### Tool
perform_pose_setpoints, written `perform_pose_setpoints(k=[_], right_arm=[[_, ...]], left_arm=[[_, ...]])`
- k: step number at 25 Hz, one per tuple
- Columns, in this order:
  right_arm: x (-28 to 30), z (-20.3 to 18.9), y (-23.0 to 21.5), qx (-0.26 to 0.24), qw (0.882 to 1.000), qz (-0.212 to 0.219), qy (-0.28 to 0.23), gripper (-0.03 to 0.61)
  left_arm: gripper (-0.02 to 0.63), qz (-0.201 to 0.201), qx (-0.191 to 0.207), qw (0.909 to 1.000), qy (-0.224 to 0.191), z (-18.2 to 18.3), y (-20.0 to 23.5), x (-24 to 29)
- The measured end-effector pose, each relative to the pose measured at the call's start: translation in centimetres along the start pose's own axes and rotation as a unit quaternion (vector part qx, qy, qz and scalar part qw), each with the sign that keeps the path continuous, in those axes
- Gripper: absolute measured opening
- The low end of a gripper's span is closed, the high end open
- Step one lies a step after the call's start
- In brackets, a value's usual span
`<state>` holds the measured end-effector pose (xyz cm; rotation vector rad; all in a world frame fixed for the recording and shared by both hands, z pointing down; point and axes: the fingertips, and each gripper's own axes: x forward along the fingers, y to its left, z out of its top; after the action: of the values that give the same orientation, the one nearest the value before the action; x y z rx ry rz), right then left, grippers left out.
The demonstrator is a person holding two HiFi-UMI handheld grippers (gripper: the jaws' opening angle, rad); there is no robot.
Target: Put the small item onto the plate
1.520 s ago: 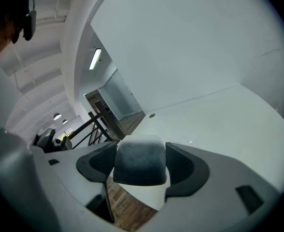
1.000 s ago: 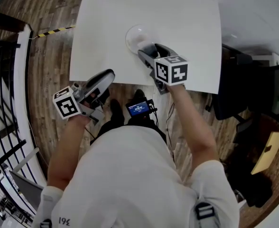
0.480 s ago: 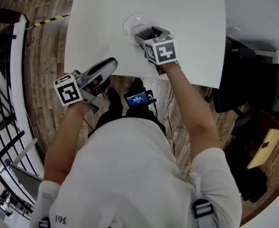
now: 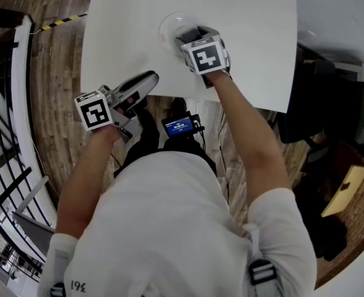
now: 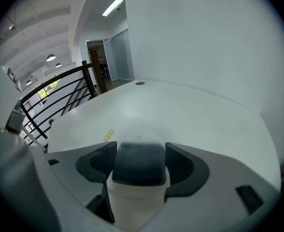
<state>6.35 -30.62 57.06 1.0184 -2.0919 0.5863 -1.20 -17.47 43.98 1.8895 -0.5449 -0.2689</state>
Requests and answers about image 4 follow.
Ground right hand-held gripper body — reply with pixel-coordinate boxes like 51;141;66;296
172;25;233;88

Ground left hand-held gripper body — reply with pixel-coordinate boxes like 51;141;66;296
74;72;160;142

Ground clear glass bowl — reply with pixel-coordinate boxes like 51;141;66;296
157;10;201;57

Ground person's left forearm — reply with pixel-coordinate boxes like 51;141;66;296
54;124;123;239

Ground person's right forearm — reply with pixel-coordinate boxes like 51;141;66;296
205;69;293;212

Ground person's black shoe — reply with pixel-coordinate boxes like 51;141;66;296
170;97;188;114

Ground black monitor with blue screen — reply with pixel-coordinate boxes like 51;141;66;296
160;110;206;140

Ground person's black trousers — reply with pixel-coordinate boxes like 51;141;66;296
113;108;217;179

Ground yellow black hazard tape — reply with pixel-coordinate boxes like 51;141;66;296
40;13;89;32

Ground black metal railing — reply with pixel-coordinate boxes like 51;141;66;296
0;7;51;261

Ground black mesh office chair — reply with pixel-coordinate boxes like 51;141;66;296
276;46;361;167

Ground person's white shirt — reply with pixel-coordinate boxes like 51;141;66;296
38;151;318;297

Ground grey strap buckle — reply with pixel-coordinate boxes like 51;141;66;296
50;282;67;297
248;258;278;286

